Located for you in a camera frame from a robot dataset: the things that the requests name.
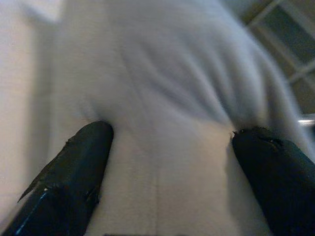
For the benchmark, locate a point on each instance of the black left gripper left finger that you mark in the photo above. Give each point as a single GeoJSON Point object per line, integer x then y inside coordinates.
{"type": "Point", "coordinates": [69, 184]}

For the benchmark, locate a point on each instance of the white lattice window frame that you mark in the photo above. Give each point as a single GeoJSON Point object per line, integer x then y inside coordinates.
{"type": "Point", "coordinates": [264, 12]}

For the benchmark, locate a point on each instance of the grey square pillow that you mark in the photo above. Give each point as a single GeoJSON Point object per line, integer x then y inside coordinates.
{"type": "Point", "coordinates": [160, 86]}

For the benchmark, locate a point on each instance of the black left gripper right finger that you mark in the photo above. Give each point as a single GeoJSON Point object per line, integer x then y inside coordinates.
{"type": "Point", "coordinates": [283, 186]}

